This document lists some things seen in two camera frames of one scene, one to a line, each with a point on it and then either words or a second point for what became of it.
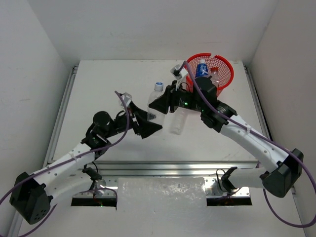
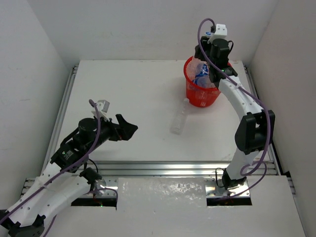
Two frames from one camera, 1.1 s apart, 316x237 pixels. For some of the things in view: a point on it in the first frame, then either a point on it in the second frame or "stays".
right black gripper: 168,97 -> 204,42
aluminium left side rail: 17,226 stays
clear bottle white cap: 154,116 -> 202,76
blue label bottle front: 202,69 stays
